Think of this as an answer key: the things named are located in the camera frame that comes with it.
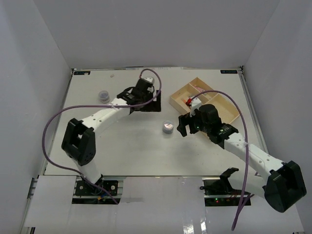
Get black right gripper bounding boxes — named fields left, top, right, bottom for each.
left=177, top=110, right=210, bottom=137

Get clear jar purple beads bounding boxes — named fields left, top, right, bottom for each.
left=162, top=120, right=174, bottom=134

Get pink chunky highlighter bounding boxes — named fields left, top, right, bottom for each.
left=195, top=86, right=205, bottom=93

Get clear jar blue beads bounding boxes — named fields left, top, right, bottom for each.
left=98, top=90, right=110, bottom=103

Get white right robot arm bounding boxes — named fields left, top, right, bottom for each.
left=177, top=104, right=307, bottom=213

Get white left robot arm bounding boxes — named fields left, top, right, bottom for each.
left=61, top=78, right=161, bottom=195

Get cream wooden divided tray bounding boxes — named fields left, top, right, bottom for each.
left=169, top=78, right=240, bottom=124

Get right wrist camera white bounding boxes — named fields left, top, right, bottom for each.
left=186, top=97, right=202, bottom=117

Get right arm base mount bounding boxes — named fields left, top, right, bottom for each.
left=199, top=167, right=241, bottom=207

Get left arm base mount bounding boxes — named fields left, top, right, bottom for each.
left=72, top=178, right=123, bottom=205

